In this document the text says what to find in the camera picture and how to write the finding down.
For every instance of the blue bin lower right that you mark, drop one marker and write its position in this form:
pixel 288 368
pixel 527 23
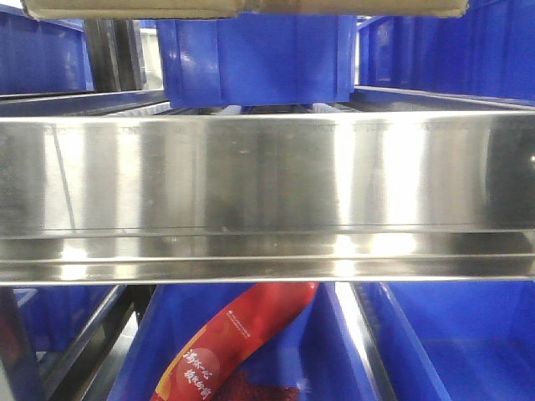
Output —
pixel 454 340

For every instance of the dark metal shelf post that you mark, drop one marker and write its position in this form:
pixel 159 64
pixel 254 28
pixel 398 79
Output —
pixel 115 54

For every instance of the blue bin lower left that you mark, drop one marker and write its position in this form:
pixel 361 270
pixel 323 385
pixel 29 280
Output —
pixel 54 316

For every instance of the stainless steel shelf rail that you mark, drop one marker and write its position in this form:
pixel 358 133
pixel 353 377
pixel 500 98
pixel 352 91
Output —
pixel 392 185

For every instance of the blue bin lower middle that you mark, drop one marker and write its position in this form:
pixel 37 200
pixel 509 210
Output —
pixel 318 354

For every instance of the red snack package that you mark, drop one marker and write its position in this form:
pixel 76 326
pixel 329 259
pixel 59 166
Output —
pixel 235 333

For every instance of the blue bin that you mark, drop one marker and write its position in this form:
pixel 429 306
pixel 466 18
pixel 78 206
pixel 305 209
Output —
pixel 488 52
pixel 54 316
pixel 258 59
pixel 454 340
pixel 318 354
pixel 42 56

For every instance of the blue bin upper right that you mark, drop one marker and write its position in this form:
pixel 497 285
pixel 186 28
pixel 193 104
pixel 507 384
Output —
pixel 488 52

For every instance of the plain brown cardboard box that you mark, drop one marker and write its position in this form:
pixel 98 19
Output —
pixel 191 9

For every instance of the blue bin upper middle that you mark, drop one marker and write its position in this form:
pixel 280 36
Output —
pixel 258 59

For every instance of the blue bin upper left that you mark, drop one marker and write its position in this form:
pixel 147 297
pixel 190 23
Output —
pixel 42 56

